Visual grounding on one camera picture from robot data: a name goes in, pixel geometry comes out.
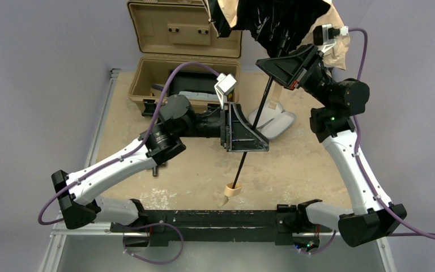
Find lilac zippered umbrella case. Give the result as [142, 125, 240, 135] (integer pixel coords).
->
[256, 104, 297, 140]

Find beige umbrella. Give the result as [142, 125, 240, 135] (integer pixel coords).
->
[202, 0, 351, 209]

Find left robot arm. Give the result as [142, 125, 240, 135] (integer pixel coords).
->
[52, 95, 269, 230]

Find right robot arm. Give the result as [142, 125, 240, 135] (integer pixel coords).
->
[256, 45, 407, 247]

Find grey box in toolbox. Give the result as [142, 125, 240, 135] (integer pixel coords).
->
[178, 91, 219, 101]

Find black tray in toolbox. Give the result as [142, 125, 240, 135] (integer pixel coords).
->
[167, 71, 216, 95]

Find black base bar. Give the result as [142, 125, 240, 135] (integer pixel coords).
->
[110, 205, 330, 247]

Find tan plastic toolbox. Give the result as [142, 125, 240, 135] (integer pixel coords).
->
[127, 1, 242, 116]

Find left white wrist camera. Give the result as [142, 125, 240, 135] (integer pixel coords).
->
[214, 73, 237, 109]

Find black metal crank handle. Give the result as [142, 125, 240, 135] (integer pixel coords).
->
[152, 167, 159, 177]

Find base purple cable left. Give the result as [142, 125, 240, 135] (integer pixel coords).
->
[122, 222, 185, 265]

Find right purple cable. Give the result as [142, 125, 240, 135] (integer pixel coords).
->
[347, 27, 435, 242]

